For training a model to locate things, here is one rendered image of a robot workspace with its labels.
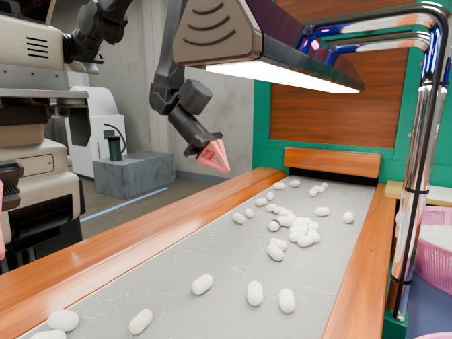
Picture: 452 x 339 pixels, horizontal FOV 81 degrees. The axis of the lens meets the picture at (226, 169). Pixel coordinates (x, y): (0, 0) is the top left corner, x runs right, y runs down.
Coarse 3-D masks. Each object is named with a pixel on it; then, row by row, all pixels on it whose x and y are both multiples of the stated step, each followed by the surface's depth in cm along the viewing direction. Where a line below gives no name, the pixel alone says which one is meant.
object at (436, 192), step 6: (432, 186) 76; (438, 186) 76; (432, 192) 71; (438, 192) 71; (444, 192) 71; (450, 192) 71; (432, 198) 66; (438, 198) 66; (444, 198) 66; (450, 198) 66
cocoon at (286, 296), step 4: (280, 292) 37; (284, 292) 36; (288, 292) 36; (292, 292) 37; (280, 296) 36; (284, 296) 35; (288, 296) 35; (292, 296) 36; (280, 300) 35; (284, 300) 35; (288, 300) 35; (292, 300) 35; (280, 304) 35; (284, 304) 34; (288, 304) 34; (292, 304) 34; (284, 308) 34; (288, 308) 34; (292, 308) 34; (288, 312) 35
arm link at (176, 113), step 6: (174, 108) 65; (180, 108) 65; (174, 114) 65; (180, 114) 64; (186, 114) 65; (192, 114) 66; (174, 120) 65; (180, 120) 64; (186, 120) 64; (174, 126) 66; (180, 126) 64
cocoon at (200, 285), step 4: (200, 276) 39; (204, 276) 39; (208, 276) 39; (196, 280) 38; (200, 280) 38; (204, 280) 39; (208, 280) 39; (212, 280) 39; (192, 284) 38; (196, 284) 38; (200, 284) 38; (204, 284) 38; (208, 284) 39; (212, 284) 39; (192, 288) 38; (196, 288) 38; (200, 288) 38; (204, 288) 38; (208, 288) 39; (196, 292) 38; (200, 292) 38
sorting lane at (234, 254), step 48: (288, 192) 83; (336, 192) 83; (192, 240) 54; (240, 240) 54; (288, 240) 54; (336, 240) 54; (144, 288) 40; (240, 288) 40; (288, 288) 40; (336, 288) 40; (96, 336) 32; (144, 336) 32; (192, 336) 32; (240, 336) 32; (288, 336) 32
